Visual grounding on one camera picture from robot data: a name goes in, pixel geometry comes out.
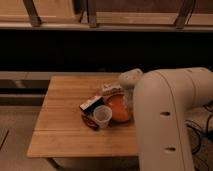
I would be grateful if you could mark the orange ceramic bowl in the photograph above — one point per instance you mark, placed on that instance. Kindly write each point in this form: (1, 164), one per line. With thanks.
(119, 113)

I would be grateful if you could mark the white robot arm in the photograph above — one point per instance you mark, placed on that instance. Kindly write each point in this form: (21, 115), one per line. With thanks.
(158, 100)

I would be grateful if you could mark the white snack box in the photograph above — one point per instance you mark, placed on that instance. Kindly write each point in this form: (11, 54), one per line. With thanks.
(108, 89)

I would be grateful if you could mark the clear plastic cup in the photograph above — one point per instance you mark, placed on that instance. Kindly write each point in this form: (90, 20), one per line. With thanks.
(102, 116)

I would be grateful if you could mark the dark rectangular box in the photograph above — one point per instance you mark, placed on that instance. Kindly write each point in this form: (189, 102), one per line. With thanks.
(91, 103)

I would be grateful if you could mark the dark red snack wrapper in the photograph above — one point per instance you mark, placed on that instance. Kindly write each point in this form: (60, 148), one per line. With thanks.
(90, 123)

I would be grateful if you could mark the wooden table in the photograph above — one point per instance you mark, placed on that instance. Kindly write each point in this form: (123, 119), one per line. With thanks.
(60, 131)

